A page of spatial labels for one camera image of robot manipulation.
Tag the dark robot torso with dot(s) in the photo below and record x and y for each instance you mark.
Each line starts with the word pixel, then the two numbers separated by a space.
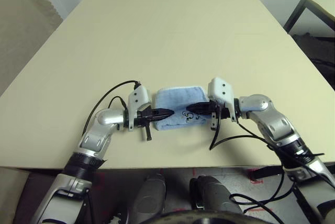
pixel 201 218

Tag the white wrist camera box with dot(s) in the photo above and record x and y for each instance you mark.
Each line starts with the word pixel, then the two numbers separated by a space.
pixel 222 90
pixel 138 101

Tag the beige curtain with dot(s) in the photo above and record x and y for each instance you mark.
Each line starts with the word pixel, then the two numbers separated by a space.
pixel 21 35

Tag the beige side table black frame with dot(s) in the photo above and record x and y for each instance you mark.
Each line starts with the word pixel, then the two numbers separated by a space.
pixel 316 6

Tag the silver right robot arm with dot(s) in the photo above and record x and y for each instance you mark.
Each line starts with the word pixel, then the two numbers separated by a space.
pixel 274 122

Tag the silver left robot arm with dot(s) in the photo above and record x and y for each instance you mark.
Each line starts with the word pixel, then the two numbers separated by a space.
pixel 99 127

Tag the short red floor tape line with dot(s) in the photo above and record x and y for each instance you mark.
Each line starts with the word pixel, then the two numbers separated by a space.
pixel 194 171

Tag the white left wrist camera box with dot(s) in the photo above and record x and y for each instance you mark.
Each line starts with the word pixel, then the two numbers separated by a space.
pixel 138 101

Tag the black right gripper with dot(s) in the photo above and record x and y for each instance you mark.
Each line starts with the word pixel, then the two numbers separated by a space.
pixel 218 112

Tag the black table base bar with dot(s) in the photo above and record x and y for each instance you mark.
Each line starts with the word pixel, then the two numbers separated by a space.
pixel 267 173

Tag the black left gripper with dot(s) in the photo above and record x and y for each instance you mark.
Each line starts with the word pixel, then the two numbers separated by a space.
pixel 144 120

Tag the grey left robot foot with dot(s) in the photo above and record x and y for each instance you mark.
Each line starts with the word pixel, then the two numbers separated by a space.
pixel 151 195

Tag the red floor tape strip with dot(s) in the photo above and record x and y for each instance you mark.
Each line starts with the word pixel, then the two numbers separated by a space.
pixel 259 209

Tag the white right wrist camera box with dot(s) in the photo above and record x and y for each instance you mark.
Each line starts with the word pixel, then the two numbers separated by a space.
pixel 222 90

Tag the light blue terry towel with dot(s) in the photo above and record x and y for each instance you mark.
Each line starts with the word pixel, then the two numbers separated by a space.
pixel 178 101

